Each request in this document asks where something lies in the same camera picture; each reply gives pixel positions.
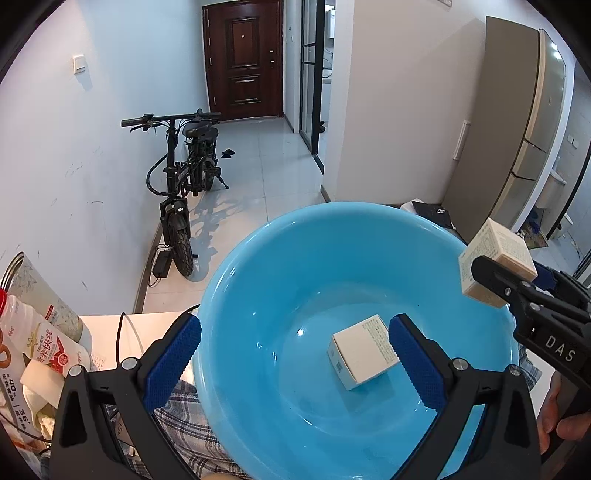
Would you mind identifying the black and white flat box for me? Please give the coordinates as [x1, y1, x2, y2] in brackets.
[401, 199, 458, 232]

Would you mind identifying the blue plaid shirt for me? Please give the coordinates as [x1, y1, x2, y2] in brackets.
[39, 348, 543, 480]

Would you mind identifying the cardboard box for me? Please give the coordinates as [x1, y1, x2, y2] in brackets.
[519, 228, 548, 250]

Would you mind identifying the beige small box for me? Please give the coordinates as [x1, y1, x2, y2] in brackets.
[458, 218, 539, 309]

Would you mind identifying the white milk bottle red cap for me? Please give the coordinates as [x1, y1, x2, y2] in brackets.
[0, 288, 80, 377]

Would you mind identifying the crumpled white plastic bag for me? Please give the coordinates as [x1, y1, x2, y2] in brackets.
[23, 383, 63, 444]

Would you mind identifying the grey patterned paper bag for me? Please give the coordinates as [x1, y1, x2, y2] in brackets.
[2, 251, 84, 342]

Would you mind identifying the brown entrance door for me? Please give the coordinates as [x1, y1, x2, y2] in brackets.
[202, 0, 284, 121]

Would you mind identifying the person's right hand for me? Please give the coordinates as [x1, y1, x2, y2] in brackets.
[538, 369, 591, 455]

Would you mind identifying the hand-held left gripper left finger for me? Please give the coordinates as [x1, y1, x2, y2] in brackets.
[50, 315, 202, 480]

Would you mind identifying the white laundry sink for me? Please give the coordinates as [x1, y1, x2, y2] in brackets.
[547, 159, 571, 208]

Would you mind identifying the white small box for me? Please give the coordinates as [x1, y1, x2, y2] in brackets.
[328, 315, 400, 391]

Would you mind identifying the pretzel print snack package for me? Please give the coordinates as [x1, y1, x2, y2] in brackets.
[0, 332, 51, 444]

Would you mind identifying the black electric bike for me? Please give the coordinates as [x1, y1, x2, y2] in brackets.
[121, 109, 230, 278]

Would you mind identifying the white tissue roll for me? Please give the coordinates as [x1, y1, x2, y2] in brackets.
[21, 360, 65, 407]

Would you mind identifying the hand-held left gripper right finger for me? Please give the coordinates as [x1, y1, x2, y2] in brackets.
[381, 314, 542, 480]

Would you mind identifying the blue plastic basin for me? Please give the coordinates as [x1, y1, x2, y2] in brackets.
[193, 202, 522, 480]

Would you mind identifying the beige refrigerator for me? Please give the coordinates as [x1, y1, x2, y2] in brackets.
[441, 16, 575, 241]

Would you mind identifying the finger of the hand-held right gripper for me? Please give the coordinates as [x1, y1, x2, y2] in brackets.
[533, 262, 591, 319]
[471, 255, 561, 330]

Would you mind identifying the black cable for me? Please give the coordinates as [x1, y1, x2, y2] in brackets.
[114, 311, 127, 370]
[171, 304, 201, 329]

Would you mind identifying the black framed glass door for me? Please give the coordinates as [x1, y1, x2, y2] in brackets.
[298, 0, 334, 175]

